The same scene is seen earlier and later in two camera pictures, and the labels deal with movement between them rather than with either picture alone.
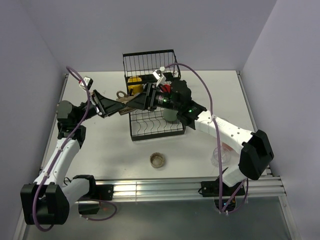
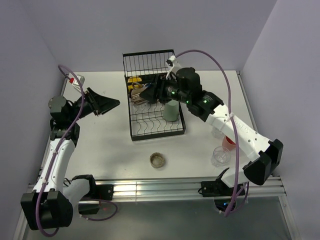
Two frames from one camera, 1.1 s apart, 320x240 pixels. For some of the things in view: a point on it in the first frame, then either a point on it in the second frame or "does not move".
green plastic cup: (170, 115) does not move
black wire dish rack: (143, 67) does not move
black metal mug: (122, 97) to (135, 93)
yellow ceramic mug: (136, 89) does not move
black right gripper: (146, 100) to (162, 82)
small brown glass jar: (157, 160) does not move
